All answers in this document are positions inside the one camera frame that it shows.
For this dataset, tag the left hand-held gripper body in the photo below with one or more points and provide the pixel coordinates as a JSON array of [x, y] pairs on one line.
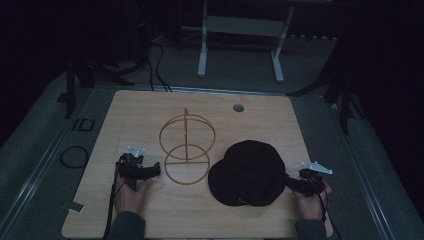
[[130, 166]]

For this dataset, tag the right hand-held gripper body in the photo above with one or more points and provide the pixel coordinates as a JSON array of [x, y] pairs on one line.
[[313, 178]]

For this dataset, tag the black bucket hat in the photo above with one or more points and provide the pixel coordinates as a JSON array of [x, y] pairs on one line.
[[248, 173]]

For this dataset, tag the person's right hand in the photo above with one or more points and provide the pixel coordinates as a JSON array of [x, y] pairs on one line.
[[311, 204]]

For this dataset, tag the person's left hand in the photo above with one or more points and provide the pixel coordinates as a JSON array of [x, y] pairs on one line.
[[131, 196]]

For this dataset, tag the grey table grommet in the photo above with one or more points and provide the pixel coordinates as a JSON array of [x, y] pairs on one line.
[[238, 107]]

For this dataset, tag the black tripod stand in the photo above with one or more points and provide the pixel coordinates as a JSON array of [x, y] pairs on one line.
[[336, 86], [86, 63]]

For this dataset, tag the white metal desk frame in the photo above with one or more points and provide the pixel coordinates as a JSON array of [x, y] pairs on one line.
[[242, 36]]

